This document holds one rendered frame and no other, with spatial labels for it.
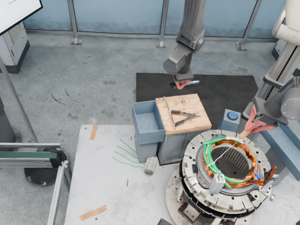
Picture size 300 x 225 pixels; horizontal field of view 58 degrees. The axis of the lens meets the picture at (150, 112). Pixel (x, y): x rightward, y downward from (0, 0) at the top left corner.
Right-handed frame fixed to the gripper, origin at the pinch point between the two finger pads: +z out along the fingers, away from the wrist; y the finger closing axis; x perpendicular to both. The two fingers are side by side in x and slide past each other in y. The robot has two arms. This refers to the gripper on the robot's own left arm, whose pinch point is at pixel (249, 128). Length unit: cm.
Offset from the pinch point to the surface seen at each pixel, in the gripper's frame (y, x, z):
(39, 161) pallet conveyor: -55, 18, 84
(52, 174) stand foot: -45, 51, 155
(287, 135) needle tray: 38.6, 23.1, 13.9
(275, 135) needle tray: 33.9, 22.9, 16.2
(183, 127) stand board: -5.3, 19.2, 27.9
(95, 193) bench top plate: -27, 2, 68
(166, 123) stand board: -12.1, 20.5, 30.5
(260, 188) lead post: 16.7, -7.4, 16.3
